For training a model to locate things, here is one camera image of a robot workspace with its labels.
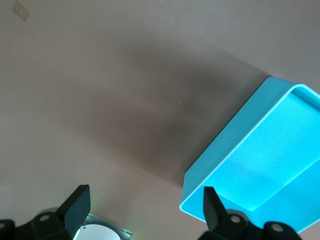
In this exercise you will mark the cyan plastic bin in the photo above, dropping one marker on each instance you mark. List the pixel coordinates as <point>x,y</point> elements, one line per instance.
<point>262,155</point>

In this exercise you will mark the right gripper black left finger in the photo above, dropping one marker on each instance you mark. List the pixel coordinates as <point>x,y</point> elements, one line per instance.
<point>75,207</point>

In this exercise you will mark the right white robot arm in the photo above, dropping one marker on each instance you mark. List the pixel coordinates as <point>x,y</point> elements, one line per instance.
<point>100,232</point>

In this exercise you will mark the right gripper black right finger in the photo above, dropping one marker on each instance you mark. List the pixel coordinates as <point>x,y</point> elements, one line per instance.
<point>212,210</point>

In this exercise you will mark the small brown tape patch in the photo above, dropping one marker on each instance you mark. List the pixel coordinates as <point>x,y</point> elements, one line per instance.
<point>20,10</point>

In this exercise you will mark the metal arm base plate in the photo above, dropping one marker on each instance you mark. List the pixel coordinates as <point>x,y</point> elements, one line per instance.
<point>122,231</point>

